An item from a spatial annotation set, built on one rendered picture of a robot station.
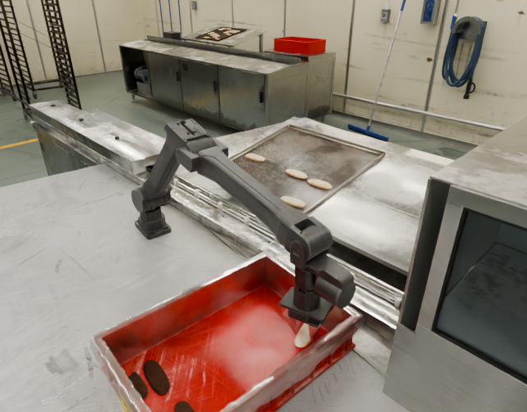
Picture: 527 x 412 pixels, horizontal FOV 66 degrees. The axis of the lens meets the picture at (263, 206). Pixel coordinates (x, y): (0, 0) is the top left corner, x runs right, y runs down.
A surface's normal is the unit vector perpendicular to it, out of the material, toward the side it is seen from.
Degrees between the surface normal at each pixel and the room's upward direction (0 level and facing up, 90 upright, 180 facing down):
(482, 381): 91
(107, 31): 90
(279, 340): 0
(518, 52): 90
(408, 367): 90
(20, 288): 0
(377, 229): 10
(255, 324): 0
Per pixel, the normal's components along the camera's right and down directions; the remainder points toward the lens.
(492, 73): -0.72, 0.33
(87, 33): 0.70, 0.34
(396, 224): -0.12, -0.81
